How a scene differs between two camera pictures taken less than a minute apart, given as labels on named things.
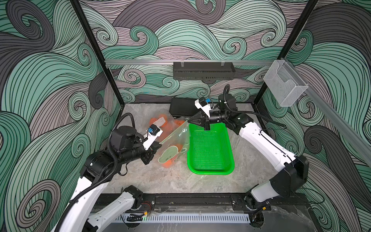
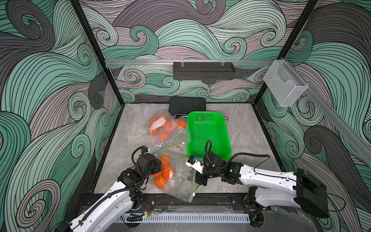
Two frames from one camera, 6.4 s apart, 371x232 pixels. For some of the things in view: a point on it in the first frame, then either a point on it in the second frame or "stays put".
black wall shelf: (203, 70) stays put
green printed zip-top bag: (175, 141) to (176, 178)
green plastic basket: (209, 151) stays put
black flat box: (184, 107) stays put
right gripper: (200, 117) to (199, 179)
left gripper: (147, 153) to (156, 165)
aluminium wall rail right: (356, 138) stays put
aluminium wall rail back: (115, 63) stays put
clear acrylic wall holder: (284, 83) stays put
